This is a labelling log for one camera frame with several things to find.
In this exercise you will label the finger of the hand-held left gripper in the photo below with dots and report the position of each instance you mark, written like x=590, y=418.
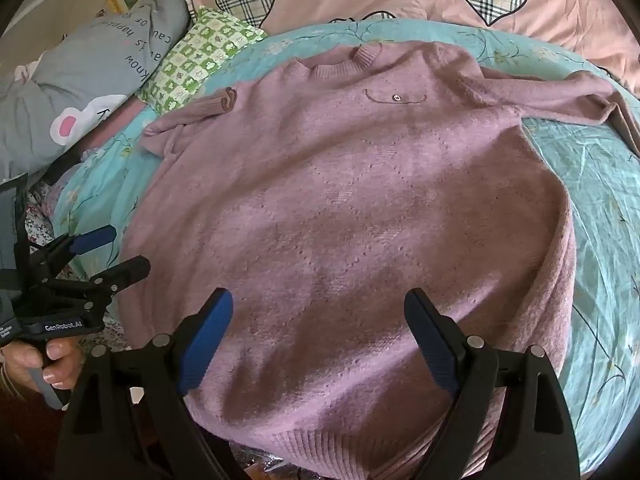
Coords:
x=125, y=270
x=95, y=238

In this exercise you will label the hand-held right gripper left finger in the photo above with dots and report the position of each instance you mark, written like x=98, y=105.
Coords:
x=206, y=344

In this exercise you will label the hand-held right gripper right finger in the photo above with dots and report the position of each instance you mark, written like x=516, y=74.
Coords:
x=430, y=344

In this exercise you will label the pink fuzzy towel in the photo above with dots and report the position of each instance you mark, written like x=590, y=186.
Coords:
x=350, y=210

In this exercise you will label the person's left hand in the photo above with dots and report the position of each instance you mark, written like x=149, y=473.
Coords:
x=57, y=367

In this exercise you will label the grey printed pillow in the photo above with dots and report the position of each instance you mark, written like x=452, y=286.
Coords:
x=75, y=70

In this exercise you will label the green checkered pillow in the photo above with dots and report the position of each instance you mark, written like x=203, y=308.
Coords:
x=200, y=60

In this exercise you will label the teal floral blanket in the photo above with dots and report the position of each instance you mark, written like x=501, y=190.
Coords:
x=600, y=220

